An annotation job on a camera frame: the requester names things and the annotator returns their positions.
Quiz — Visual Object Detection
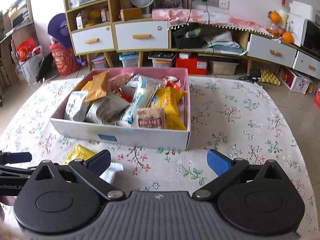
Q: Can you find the small yellow snack pack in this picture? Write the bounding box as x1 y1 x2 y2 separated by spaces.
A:
61 144 96 165

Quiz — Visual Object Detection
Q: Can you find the white grey snack bag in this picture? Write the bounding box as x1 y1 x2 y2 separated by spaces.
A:
85 93 130 125

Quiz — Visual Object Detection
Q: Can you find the brown cake pack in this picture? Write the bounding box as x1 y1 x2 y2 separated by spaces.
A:
136 107 167 129

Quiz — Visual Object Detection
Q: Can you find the golden brown bar pack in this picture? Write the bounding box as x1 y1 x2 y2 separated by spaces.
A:
85 70 109 102

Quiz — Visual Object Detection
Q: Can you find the yellow ribbed snack bag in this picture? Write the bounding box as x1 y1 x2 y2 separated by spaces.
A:
73 80 92 91

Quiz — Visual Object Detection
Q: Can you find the pink snack pack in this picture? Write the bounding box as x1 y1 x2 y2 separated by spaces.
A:
107 73 133 92

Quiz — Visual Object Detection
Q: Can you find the large yellow snack bag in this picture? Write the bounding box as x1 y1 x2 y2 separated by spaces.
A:
150 87 187 131

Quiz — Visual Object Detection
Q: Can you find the blue white long pack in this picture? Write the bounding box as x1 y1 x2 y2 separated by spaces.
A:
117 74 163 127

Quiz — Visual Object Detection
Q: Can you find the red candy pack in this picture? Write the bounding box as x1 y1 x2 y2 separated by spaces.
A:
162 76 182 90

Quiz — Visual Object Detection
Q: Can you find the orange cracker snack pack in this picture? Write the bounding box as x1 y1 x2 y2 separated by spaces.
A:
99 162 124 185

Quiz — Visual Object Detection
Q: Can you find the white black snack pack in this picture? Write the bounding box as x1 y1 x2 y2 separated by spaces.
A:
64 90 89 122

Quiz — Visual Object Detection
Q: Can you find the floral tablecloth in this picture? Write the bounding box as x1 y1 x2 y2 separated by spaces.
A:
1 77 318 235

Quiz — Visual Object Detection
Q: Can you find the pink cardboard box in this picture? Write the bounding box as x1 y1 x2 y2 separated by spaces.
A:
50 67 191 151

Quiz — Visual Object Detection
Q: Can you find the clear plastic bin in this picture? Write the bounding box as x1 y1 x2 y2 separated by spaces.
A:
210 59 240 75

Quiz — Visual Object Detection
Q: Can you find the yellow egg tray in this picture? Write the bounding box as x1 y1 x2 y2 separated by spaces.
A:
260 69 281 86

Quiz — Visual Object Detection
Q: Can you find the red storage box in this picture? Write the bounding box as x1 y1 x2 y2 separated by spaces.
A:
175 57 208 75

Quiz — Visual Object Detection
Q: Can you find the red gift bag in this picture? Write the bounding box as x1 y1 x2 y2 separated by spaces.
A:
49 42 80 76

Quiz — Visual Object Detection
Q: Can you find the blue lid plastic bin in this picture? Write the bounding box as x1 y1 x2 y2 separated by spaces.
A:
119 52 139 68

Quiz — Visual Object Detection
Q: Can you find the white shopping bag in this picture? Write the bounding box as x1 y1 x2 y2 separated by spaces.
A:
15 38 43 85

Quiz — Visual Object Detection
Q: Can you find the long wooden tv console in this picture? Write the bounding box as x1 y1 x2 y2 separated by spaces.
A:
152 8 320 81

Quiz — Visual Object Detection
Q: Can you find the black basket on console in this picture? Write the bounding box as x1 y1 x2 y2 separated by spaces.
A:
171 23 203 49

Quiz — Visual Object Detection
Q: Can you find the purple plush toy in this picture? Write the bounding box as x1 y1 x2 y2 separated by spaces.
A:
47 13 86 68

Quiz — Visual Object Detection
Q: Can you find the orange fruit lower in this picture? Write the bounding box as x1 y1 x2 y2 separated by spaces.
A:
281 31 294 44

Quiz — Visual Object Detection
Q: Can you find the orange fruit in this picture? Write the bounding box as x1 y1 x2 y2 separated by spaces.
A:
281 31 294 44
268 11 282 24

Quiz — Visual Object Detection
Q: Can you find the cardboard box on cabinet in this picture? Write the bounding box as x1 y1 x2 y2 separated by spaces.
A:
119 8 142 21

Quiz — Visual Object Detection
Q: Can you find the pink cloth cover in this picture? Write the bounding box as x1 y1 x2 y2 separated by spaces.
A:
152 8 271 35

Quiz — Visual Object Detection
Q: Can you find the white microwave oven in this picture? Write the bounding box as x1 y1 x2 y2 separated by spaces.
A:
286 14 319 56

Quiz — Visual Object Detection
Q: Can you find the orange fruit upper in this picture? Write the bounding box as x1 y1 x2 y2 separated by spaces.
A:
268 11 282 24

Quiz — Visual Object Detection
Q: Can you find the wooden shelf cabinet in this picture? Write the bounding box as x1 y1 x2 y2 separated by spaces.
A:
63 0 169 69

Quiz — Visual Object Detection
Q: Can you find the black handheld camera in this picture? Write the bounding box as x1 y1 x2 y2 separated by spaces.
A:
238 69 261 83

